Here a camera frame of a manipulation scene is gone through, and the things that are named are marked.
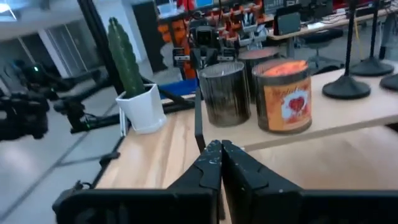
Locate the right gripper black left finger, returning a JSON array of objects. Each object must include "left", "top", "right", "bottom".
[{"left": 169, "top": 140, "right": 223, "bottom": 224}]

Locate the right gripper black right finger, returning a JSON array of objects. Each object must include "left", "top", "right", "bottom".
[{"left": 222, "top": 140, "right": 304, "bottom": 224}]

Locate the candle jar with orange label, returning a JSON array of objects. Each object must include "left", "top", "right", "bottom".
[{"left": 251, "top": 58, "right": 313, "bottom": 135}]

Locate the grey metal cylinder container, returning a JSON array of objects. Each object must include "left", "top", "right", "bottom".
[{"left": 238, "top": 46, "right": 280, "bottom": 105}]

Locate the black candlestick holder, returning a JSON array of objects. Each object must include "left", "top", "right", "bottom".
[
  {"left": 379, "top": 73, "right": 398, "bottom": 92},
  {"left": 322, "top": 0, "right": 372, "bottom": 101},
  {"left": 349, "top": 0, "right": 396, "bottom": 78}
]

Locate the blue box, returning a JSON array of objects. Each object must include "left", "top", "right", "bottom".
[{"left": 157, "top": 77, "right": 200, "bottom": 101}]

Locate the white hexagonal plant pot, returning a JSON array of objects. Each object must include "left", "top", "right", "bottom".
[{"left": 115, "top": 83, "right": 168, "bottom": 136}]

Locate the green cactus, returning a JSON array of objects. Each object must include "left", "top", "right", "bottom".
[{"left": 106, "top": 16, "right": 146, "bottom": 99}]

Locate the orange tool rack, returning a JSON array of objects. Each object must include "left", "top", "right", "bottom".
[{"left": 155, "top": 0, "right": 270, "bottom": 80}]

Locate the black background screen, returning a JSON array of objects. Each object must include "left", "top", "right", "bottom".
[{"left": 272, "top": 5, "right": 302, "bottom": 36}]

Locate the black office chair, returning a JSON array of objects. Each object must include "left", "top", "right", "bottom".
[{"left": 298, "top": 27, "right": 345, "bottom": 74}]

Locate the long wooden workbench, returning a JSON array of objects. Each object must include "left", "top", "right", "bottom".
[{"left": 267, "top": 6, "right": 398, "bottom": 43}]

